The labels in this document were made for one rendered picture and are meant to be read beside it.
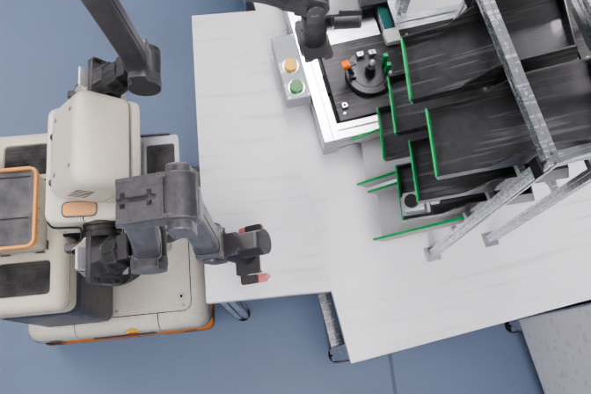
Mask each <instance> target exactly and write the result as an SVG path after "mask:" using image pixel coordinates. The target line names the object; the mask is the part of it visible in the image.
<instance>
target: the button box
mask: <svg viewBox="0 0 591 394"><path fill-rule="evenodd" d="M271 49H272V52H273V56H274V61H275V65H276V68H277V71H278V75H279V78H280V81H281V87H282V90H283V94H284V97H285V100H286V104H287V107H288V109H289V108H294V107H298V106H305V105H308V104H310V99H311V94H310V88H309V85H308V82H307V78H306V76H305V72H304V69H303V64H302V61H301V57H300V55H299V51H298V48H297V45H296V39H295V36H294V34H293V33H291V34H286V35H282V36H278V37H273V38H271ZM288 58H293V59H295V60H296V61H297V69H296V70H295V71H293V72H288V71H286V70H285V69H284V62H285V61H286V60H287V59H288ZM295 79H298V80H301V81H302V82H303V90H302V91H301V92H300V93H293V92H292V91H291V90H290V88H289V85H290V83H291V82H292V81H293V80H295Z"/></svg>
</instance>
